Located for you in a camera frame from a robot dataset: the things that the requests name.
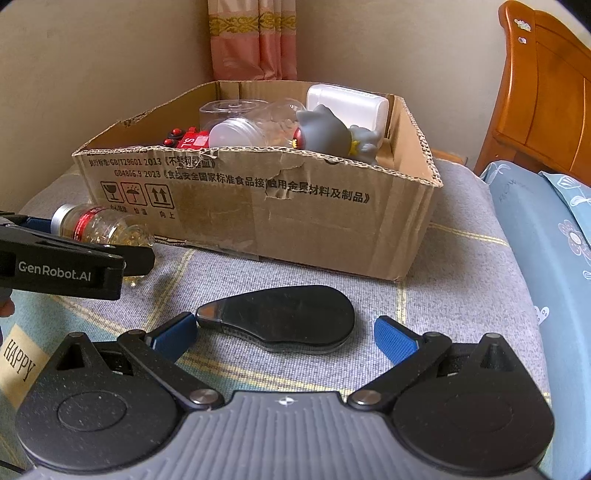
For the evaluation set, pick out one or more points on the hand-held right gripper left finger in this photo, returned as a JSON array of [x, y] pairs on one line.
[[178, 330]]

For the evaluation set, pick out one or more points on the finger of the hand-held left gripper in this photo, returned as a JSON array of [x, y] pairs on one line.
[[138, 261], [32, 224]]

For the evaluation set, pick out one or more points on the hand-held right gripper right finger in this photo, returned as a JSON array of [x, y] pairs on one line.
[[392, 339]]

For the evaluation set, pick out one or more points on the clear bottle with gold contents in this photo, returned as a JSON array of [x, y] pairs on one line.
[[102, 226]]

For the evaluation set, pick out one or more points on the black oval case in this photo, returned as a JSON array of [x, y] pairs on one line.
[[286, 318]]

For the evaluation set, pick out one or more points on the red toy car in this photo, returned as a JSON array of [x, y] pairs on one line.
[[189, 139]]

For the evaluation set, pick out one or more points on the brown cardboard box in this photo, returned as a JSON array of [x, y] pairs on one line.
[[323, 217]]

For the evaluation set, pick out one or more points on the large clear plastic jar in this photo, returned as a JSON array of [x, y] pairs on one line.
[[249, 129]]

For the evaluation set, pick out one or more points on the white translucent plastic container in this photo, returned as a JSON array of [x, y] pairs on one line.
[[346, 106]]

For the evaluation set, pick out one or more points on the person's left hand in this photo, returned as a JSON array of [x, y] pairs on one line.
[[4, 308]]

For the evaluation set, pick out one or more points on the grey and blue checked blanket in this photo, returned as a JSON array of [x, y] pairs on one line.
[[438, 300]]

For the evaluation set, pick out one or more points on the clear plastic cup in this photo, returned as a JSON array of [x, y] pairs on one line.
[[231, 110]]

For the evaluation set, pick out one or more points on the light blue printed pillow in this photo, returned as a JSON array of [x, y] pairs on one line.
[[540, 240]]

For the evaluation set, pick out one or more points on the grey cartoon toy figure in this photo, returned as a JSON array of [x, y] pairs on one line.
[[330, 134]]

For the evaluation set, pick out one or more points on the pink curtain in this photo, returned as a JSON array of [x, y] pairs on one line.
[[251, 41]]

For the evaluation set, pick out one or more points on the wooden headboard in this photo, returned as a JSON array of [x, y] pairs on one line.
[[549, 92]]

